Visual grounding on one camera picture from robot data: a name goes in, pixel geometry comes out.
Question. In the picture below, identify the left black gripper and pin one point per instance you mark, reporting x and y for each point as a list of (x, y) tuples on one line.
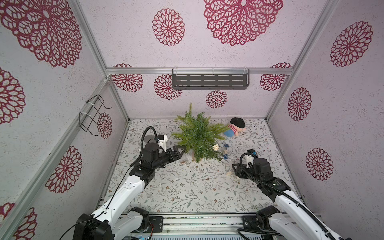
[(177, 155)]

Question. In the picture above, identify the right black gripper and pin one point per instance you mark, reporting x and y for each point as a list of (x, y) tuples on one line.
[(238, 171)]

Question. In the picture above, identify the small green christmas tree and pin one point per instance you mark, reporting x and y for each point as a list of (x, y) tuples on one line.
[(199, 136)]

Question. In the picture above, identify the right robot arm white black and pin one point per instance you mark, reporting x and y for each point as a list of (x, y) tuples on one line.
[(288, 217)]

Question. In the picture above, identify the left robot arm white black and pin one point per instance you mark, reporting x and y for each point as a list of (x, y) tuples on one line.
[(106, 223)]

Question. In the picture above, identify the grey oval stone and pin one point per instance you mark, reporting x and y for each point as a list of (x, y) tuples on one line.
[(149, 139)]

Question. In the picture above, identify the plush doll striped shirt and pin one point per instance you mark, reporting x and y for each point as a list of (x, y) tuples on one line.
[(236, 126)]

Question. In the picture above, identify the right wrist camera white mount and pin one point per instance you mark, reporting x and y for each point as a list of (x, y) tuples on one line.
[(249, 158)]

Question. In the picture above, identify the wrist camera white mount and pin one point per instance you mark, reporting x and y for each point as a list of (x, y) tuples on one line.
[(249, 158), (162, 142)]

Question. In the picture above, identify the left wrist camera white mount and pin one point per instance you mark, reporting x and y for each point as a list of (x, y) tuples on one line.
[(162, 142)]

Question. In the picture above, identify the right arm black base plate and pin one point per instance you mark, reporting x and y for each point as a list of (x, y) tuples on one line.
[(256, 222)]

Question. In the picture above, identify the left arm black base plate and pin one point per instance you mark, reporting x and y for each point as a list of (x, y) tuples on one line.
[(151, 224)]

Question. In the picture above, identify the dark grey slotted wall shelf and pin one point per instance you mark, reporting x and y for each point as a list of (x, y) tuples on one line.
[(192, 81)]

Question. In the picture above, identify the black wire wall rack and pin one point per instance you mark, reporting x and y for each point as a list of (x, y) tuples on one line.
[(88, 117)]

